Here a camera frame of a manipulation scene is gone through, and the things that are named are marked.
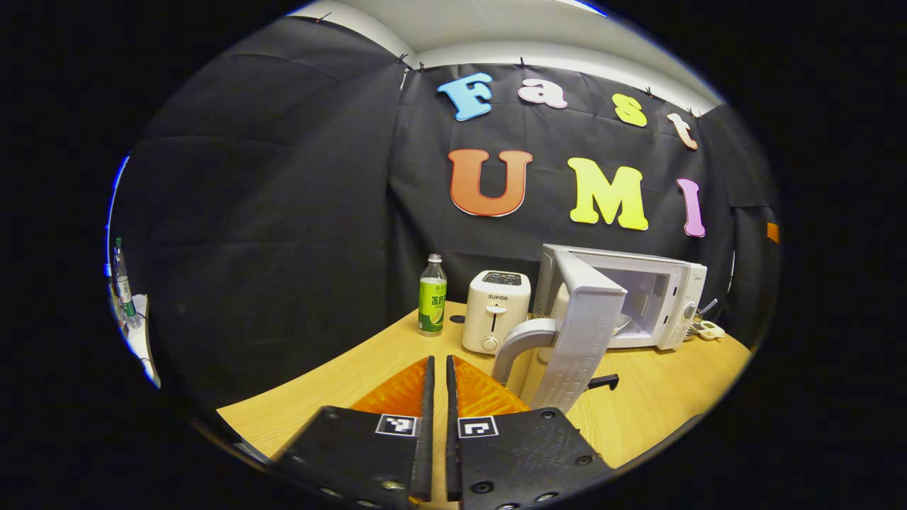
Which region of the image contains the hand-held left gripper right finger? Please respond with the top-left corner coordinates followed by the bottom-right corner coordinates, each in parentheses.
top-left (445, 355), bottom-right (614, 510)

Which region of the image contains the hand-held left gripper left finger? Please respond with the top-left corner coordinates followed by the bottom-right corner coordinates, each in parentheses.
top-left (273, 356), bottom-right (435, 510)

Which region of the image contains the white microwave oven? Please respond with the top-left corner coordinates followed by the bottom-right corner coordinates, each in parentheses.
top-left (491, 244), bottom-right (708, 415)

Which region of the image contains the green label drink bottle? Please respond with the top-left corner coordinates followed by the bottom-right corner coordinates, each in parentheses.
top-left (417, 254), bottom-right (448, 336)

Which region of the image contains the white toaster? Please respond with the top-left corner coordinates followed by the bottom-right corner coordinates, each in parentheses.
top-left (462, 270), bottom-right (531, 354)

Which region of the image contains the black backdrop cloth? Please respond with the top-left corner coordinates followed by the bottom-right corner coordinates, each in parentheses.
top-left (110, 16), bottom-right (782, 412)

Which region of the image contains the white side table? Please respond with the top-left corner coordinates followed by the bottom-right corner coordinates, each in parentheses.
top-left (112, 292), bottom-right (161, 389)

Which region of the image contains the clear plastic bottle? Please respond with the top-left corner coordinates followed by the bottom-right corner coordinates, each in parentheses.
top-left (112, 237), bottom-right (142, 330)

